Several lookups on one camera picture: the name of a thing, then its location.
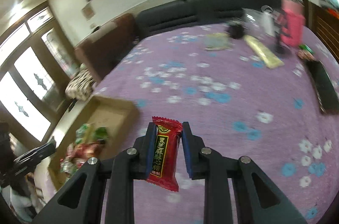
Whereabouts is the black smartphone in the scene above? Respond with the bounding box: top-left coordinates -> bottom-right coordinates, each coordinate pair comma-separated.
304,60 -> 338,115

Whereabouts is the purple floral tablecloth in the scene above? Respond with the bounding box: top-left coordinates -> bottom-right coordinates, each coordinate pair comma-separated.
94,24 -> 338,223

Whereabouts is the shallow cardboard box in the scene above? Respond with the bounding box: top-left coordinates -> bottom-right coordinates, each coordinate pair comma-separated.
48,96 -> 140,190

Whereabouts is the green leaf snack packet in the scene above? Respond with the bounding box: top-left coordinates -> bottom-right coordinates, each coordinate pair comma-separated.
93,127 -> 108,141

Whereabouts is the brown fabric armchair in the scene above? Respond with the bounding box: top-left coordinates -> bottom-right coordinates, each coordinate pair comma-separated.
75,13 -> 137,83

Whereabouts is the long cream snack bar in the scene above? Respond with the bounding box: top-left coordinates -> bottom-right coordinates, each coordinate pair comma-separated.
244,35 -> 284,69

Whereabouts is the pink box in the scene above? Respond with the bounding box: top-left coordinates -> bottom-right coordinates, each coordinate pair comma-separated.
280,0 -> 305,48

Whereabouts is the black small object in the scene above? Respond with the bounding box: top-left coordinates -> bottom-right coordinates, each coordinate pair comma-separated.
226,21 -> 245,39

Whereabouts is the leopard print blanket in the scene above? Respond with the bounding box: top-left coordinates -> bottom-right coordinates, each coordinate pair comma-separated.
65,63 -> 95,101

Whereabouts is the small red candy bar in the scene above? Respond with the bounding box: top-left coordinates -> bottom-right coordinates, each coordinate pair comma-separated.
147,116 -> 183,192

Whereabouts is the green white wafer packet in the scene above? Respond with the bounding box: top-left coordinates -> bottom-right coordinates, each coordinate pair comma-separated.
75,123 -> 93,139

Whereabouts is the red gold snack packet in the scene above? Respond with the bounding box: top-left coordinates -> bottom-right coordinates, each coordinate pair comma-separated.
66,142 -> 105,169

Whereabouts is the black leather sofa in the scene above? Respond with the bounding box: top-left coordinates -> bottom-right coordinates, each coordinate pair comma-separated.
136,0 -> 282,39

